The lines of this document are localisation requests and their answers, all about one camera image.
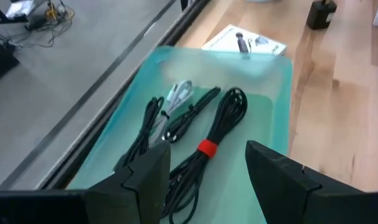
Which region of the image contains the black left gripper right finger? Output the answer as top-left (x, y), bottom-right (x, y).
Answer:
top-left (245, 139), bottom-right (364, 224)

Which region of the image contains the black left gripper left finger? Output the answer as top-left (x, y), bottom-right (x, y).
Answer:
top-left (85, 140), bottom-right (172, 224)

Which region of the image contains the short black cable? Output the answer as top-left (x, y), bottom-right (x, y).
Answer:
top-left (163, 86), bottom-right (222, 144)
top-left (113, 96), bottom-right (165, 172)

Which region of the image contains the black cable with red strap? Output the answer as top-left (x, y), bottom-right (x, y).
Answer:
top-left (160, 87), bottom-right (248, 224)

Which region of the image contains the white cable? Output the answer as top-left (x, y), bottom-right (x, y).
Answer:
top-left (149, 80), bottom-right (194, 147)

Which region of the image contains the translucent green plastic bin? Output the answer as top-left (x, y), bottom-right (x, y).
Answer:
top-left (65, 45), bottom-right (294, 224)

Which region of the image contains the small white printed box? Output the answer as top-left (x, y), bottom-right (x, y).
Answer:
top-left (200, 24), bottom-right (288, 57)

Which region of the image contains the black standing desk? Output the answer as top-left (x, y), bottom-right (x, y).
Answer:
top-left (0, 0), bottom-right (32, 87)

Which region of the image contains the black power brick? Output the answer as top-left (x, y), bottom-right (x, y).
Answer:
top-left (24, 17), bottom-right (49, 32)

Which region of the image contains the white paper sheet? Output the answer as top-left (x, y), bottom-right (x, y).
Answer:
top-left (5, 0), bottom-right (37, 19)

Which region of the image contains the black aluminium table frame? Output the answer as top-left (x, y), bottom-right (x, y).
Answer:
top-left (35, 0), bottom-right (213, 191)

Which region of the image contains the yellow extension cable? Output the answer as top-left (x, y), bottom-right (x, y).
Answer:
top-left (42, 0), bottom-right (76, 24)

